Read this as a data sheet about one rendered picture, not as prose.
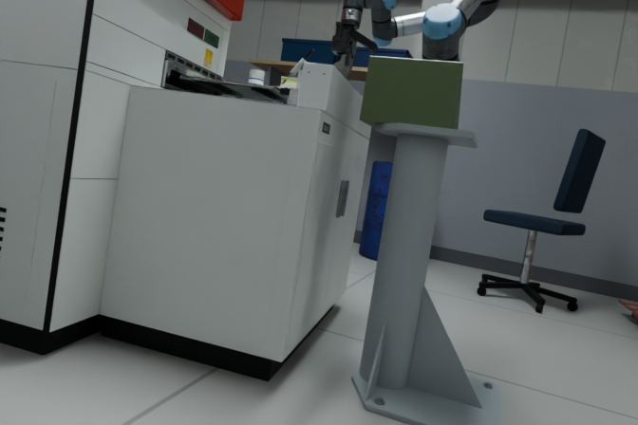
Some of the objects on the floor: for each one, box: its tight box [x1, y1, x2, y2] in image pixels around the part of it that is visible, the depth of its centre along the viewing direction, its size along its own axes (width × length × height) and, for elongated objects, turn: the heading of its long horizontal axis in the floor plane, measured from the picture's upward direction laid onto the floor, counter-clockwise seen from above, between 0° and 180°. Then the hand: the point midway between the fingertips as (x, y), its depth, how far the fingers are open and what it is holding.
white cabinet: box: [99, 86, 369, 381], centre depth 193 cm, size 64×96×82 cm
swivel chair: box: [477, 128, 606, 313], centre depth 314 cm, size 66×63×113 cm
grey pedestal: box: [351, 122, 500, 425], centre depth 152 cm, size 51×44×82 cm
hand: (347, 77), depth 182 cm, fingers closed
